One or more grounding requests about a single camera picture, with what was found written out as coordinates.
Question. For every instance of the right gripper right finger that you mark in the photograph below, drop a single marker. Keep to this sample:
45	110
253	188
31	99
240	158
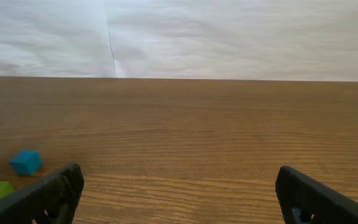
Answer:
309	199

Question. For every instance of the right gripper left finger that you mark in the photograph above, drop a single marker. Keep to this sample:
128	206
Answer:
42	202

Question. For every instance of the blue cube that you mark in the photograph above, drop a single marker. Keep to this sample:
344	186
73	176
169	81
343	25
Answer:
26	162

